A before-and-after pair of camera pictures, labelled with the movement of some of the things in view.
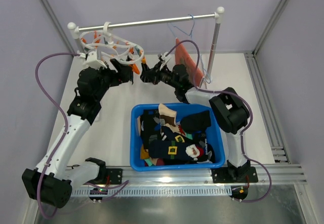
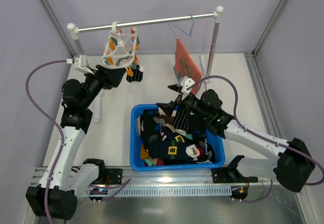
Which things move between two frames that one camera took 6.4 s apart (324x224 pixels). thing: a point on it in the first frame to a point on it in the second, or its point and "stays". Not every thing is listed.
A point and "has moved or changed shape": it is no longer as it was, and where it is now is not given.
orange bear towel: x=182 y=56 stays
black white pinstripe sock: x=129 y=74 to x=181 y=121
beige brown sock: x=168 y=115 stays
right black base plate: x=223 y=176 stays
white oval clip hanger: x=105 y=43 has moved or changed shape
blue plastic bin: x=214 y=134 stays
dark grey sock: x=198 y=122 stays
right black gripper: x=153 y=74 to x=177 y=101
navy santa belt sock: x=201 y=152 stays
